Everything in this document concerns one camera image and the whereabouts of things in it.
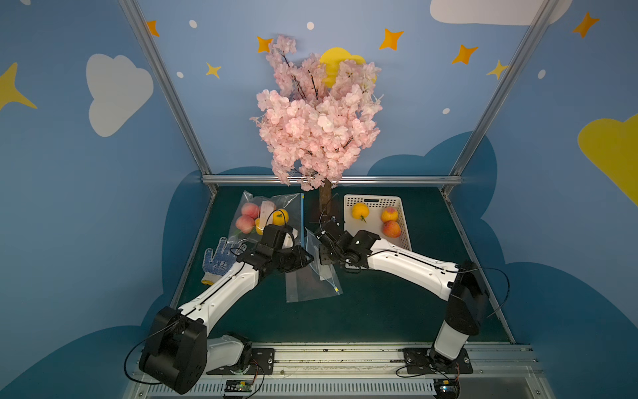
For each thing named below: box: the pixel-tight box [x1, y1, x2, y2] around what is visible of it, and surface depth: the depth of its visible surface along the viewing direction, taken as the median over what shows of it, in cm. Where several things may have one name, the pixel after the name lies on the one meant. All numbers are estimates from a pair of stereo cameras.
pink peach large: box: [240, 202, 261, 221], surface depth 107 cm
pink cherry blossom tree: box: [250, 36, 383, 191], surface depth 70 cm
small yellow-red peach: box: [380, 206, 399, 223], surface depth 107 cm
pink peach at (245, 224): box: [235, 214, 256, 235], surface depth 103 cm
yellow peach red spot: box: [351, 201, 370, 224], surface depth 110 cm
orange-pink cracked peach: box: [382, 220, 402, 239], surface depth 103 cm
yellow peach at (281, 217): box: [272, 208, 290, 227], surface depth 106 cm
